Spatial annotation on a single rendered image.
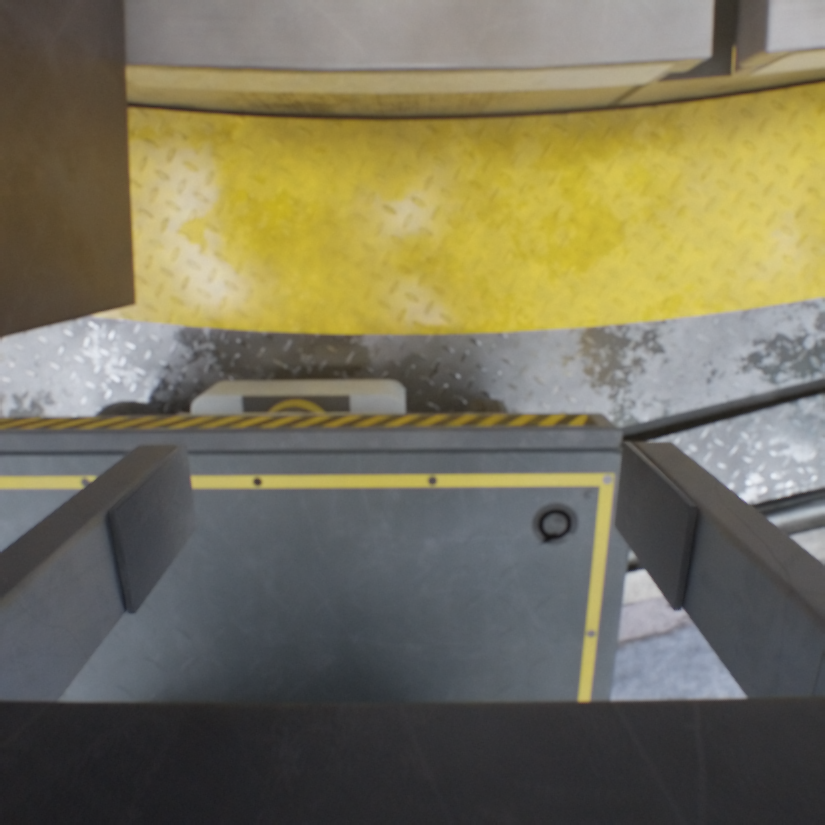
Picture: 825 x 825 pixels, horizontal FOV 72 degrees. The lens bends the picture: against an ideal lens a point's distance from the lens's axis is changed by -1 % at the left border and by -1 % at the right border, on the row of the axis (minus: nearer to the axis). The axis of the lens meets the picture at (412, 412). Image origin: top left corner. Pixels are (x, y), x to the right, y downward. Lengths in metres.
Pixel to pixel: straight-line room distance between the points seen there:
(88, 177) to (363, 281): 0.42
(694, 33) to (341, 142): 0.44
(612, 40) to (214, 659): 0.66
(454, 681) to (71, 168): 0.56
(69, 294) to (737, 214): 0.79
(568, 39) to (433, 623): 0.52
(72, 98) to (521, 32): 0.32
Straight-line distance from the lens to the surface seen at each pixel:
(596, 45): 0.53
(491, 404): 0.73
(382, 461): 0.52
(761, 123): 0.93
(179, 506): 0.17
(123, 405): 0.83
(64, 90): 0.47
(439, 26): 0.52
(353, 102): 0.75
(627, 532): 0.17
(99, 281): 0.49
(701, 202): 0.89
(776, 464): 1.03
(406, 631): 0.61
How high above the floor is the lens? 0.80
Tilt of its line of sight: 73 degrees down
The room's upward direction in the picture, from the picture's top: 180 degrees counter-clockwise
